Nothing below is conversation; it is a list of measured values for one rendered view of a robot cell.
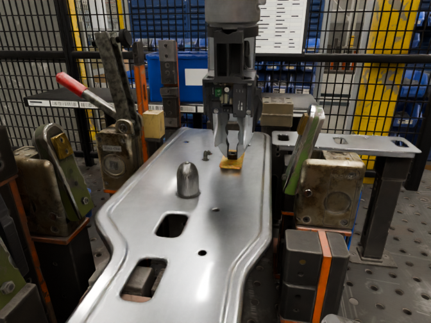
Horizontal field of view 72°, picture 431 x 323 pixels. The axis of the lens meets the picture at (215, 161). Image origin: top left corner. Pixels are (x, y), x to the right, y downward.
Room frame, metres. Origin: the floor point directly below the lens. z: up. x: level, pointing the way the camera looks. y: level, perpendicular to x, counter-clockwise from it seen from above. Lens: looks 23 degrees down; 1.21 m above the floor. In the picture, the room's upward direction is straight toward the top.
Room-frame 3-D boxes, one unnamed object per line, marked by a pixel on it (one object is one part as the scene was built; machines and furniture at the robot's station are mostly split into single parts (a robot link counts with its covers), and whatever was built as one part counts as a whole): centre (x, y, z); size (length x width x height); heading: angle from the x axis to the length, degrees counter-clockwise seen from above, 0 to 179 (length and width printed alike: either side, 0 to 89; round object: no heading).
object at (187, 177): (0.38, 0.04, 1.02); 0.03 x 0.03 x 0.07
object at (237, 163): (0.49, -0.03, 1.01); 0.08 x 0.04 x 0.01; 170
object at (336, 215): (0.41, -0.18, 0.87); 0.12 x 0.09 x 0.35; 80
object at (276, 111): (0.75, -0.16, 0.88); 0.08 x 0.08 x 0.36; 80
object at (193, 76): (0.95, 0.04, 1.10); 0.30 x 0.17 x 0.13; 88
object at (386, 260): (0.59, -0.38, 0.84); 0.11 x 0.06 x 0.29; 80
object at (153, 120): (0.60, 0.13, 0.88); 0.04 x 0.04 x 0.36; 80
